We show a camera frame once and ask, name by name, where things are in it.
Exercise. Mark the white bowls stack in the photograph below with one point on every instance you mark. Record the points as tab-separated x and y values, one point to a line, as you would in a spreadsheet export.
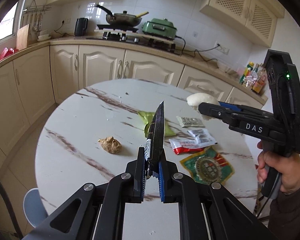
43	36

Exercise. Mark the green electric cooker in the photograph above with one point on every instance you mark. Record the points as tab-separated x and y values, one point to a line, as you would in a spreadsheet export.
160	28

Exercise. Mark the round white marble table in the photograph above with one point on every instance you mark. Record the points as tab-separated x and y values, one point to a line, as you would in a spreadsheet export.
68	154

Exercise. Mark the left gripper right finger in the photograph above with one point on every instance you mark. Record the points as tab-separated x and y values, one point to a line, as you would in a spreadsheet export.
207	211

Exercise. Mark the black electric kettle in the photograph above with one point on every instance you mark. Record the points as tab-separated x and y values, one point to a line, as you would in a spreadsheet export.
81	26

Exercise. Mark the black snack wrapper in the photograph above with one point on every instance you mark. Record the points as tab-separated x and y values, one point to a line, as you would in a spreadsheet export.
154	142

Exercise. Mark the white barcode sachet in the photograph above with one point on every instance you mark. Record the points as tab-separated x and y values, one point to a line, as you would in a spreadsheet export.
202	137

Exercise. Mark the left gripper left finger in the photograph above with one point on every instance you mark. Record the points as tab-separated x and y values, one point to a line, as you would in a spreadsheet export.
96	212

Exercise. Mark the hanging utensil rack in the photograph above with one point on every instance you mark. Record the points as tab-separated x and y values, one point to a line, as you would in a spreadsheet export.
32	15

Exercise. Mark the green red snack packet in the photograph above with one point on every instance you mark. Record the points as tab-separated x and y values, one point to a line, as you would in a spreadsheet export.
208	166

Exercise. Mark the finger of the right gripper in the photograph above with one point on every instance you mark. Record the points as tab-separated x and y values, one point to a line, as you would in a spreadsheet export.
237	107
212	111

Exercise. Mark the wooden cutting board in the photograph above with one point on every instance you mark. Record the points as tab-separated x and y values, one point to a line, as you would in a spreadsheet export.
22	37

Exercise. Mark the black frying pan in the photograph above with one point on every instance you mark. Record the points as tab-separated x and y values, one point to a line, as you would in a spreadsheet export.
122	18

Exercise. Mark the condiment bottles group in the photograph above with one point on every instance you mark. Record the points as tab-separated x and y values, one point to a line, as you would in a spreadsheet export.
254	77

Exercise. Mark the blue trash bucket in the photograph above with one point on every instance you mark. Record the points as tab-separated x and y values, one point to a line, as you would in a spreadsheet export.
33	208

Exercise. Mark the person right hand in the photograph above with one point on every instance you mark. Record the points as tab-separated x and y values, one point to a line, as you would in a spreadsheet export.
288	167

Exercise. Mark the red white snack wrapper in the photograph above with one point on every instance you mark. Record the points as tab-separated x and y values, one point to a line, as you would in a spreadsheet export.
184	146

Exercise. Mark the kitchen window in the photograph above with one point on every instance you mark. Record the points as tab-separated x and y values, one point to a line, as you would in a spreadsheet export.
7	23

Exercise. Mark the black gas stove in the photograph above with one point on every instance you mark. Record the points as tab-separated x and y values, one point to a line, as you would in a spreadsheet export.
131	35

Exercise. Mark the red dish basin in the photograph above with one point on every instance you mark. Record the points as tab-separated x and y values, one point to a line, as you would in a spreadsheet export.
7	52

